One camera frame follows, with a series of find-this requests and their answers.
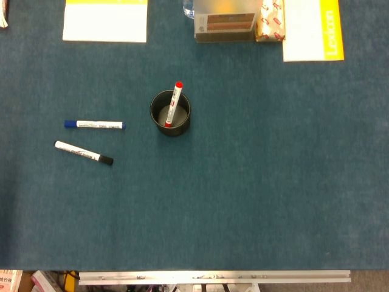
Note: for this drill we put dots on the blue whiteboard marker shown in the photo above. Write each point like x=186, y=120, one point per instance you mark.
x=91, y=124

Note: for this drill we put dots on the black whiteboard marker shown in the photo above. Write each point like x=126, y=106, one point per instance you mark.
x=78, y=151

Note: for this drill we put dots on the black cylindrical pen cup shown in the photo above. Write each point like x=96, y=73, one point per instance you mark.
x=183, y=129

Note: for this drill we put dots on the red whiteboard marker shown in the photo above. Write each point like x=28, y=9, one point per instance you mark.
x=176, y=93

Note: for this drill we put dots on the blue felt table cloth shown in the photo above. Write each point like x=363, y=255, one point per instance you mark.
x=243, y=182

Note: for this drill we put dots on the clear water bottle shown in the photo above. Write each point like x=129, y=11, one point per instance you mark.
x=188, y=9

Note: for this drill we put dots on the gold red-print wrapped pack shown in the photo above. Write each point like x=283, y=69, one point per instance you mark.
x=272, y=24

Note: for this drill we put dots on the white notebook with yellow band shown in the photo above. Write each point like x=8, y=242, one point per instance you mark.
x=104, y=22

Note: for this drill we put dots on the white yellow Lexicon book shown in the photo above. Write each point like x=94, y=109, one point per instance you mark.
x=307, y=33

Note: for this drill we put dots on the yellow black device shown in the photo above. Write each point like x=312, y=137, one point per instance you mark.
x=71, y=283

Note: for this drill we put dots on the pink white package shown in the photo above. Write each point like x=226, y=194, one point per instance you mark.
x=45, y=281

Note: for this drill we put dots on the red white printed box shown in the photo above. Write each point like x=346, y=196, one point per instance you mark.
x=9, y=281

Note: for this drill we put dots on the snack bag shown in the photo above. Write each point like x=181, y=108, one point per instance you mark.
x=3, y=15

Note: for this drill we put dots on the aluminium profile rail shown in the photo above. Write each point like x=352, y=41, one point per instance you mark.
x=212, y=277

